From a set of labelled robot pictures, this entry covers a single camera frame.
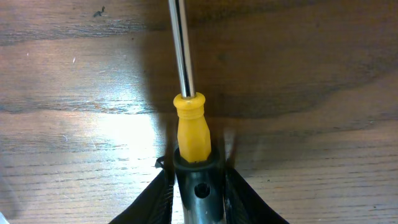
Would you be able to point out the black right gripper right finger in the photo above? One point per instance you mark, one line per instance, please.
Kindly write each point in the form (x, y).
(243, 205)

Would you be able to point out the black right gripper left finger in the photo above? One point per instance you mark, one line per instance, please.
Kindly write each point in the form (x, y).
(154, 203)

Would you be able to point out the black yellow screwdriver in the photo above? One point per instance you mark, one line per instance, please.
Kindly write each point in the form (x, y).
(197, 165)

